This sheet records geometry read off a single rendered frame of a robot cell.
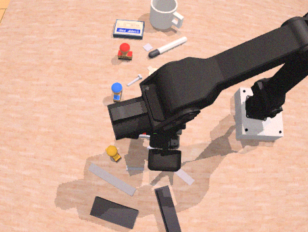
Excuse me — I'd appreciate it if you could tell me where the orange rubber stamp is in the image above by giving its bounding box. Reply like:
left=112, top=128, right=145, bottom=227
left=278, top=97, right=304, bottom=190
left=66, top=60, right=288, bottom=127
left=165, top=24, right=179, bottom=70
left=106, top=145, right=121, bottom=162

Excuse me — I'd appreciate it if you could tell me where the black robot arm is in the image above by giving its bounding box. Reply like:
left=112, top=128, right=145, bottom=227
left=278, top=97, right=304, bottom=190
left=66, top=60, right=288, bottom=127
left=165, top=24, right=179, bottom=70
left=107, top=13, right=308, bottom=140

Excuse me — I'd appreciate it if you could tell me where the red-handled rubber stamp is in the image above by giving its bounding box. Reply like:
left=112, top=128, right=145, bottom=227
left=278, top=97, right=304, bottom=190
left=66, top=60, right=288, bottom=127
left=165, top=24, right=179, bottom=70
left=118, top=43, right=132, bottom=60

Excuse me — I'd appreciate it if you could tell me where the white marker with black cap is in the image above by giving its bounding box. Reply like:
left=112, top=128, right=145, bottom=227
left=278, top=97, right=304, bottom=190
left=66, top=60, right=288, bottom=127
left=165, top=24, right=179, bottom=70
left=148, top=37, right=187, bottom=58

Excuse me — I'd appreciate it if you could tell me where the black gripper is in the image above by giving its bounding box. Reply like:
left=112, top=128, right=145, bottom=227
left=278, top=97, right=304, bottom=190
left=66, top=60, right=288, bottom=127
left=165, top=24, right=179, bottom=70
left=147, top=123, right=186, bottom=172

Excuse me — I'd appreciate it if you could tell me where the cream paper card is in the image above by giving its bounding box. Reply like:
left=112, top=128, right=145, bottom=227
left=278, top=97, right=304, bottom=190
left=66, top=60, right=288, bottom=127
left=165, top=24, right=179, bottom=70
left=148, top=66, right=158, bottom=75

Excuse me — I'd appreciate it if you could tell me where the white ceramic mug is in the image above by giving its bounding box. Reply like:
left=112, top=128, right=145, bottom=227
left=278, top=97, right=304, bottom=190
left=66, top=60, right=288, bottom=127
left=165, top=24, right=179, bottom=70
left=149, top=0, right=184, bottom=30

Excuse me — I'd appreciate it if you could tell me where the blue-handled stamp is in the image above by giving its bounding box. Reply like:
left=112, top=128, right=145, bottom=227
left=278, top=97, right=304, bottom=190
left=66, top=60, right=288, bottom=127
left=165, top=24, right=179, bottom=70
left=111, top=82, right=123, bottom=102

